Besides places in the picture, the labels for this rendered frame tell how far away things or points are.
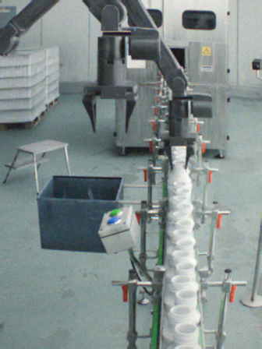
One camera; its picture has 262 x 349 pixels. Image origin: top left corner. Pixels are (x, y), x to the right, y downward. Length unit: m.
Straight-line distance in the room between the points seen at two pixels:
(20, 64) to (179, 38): 2.83
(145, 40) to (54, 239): 1.25
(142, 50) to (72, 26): 10.82
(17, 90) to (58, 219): 6.07
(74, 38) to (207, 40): 6.07
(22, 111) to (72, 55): 4.02
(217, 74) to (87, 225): 4.33
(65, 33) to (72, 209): 9.96
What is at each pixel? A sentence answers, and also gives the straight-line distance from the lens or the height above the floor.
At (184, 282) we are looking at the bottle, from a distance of 1.00.
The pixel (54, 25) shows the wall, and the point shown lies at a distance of 11.94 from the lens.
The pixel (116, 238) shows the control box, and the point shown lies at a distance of 1.38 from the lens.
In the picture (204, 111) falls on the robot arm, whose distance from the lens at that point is 1.51.
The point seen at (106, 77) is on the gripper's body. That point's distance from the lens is 1.06.
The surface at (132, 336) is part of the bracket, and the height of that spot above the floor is 0.94.
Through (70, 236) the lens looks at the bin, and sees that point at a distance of 2.12.
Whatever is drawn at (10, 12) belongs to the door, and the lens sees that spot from 12.17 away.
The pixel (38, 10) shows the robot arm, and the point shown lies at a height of 1.67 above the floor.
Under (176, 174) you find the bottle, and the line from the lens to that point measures 1.56.
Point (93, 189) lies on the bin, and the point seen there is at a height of 0.89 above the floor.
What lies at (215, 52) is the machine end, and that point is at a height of 1.29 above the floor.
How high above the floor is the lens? 1.62
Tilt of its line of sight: 16 degrees down
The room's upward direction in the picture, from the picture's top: straight up
